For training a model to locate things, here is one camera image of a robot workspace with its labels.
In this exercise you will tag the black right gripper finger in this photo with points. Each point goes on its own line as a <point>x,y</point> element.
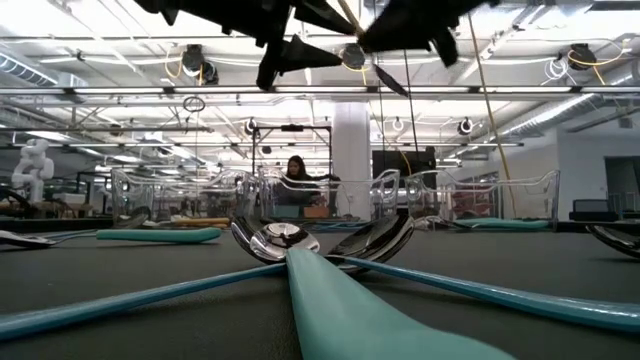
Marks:
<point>400,32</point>

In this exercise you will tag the black metal frame stand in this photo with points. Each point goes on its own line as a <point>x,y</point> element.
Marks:
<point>292,128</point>

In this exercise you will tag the silver ceiling duct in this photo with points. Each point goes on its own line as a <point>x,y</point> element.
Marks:
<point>575,107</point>
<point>20,67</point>

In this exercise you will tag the teal box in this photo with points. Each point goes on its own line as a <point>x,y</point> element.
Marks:
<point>286,212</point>

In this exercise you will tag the dark door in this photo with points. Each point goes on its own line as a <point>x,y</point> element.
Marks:
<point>622,185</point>

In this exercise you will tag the black crate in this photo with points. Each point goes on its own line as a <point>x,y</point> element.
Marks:
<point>592,212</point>

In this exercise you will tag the white building column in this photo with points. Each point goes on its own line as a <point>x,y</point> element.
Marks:
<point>350,135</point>

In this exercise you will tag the orange box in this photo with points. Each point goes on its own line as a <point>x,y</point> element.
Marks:
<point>316,212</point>

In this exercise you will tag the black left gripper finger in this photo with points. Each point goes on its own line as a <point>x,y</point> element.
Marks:
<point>305,55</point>
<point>320,15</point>

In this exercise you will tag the shiny metal spoon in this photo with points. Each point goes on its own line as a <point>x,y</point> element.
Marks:
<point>615,240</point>

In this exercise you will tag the person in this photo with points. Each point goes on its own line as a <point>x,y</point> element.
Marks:
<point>298,167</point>

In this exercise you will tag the clear plastic bin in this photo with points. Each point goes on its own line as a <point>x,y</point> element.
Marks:
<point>387,190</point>
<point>550,200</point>
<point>120,200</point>

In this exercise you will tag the long ceiling light bar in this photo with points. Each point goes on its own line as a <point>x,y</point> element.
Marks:
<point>320,90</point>

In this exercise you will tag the red cart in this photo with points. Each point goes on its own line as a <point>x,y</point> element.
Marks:
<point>472,205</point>

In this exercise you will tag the black monitor screen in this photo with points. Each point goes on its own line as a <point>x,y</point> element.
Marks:
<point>400,165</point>

